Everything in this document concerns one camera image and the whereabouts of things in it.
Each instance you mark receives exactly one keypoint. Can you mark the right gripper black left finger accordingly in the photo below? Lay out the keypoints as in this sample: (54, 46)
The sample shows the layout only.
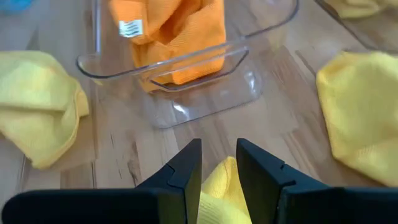
(93, 205)

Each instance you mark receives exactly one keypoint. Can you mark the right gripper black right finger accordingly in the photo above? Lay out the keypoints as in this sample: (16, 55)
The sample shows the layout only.
(311, 202)

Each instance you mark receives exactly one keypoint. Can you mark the orange microfiber towel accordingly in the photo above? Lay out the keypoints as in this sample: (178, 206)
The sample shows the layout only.
(186, 31)

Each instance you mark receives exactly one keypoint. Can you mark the pale yellow microfiber towel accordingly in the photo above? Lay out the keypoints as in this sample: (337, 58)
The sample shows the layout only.
(34, 102)

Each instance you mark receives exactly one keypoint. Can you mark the clear plastic basket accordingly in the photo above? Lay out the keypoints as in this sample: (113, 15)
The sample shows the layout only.
(217, 102)

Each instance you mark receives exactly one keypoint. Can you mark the blue cloth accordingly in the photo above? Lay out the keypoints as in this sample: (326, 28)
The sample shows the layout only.
(14, 3)

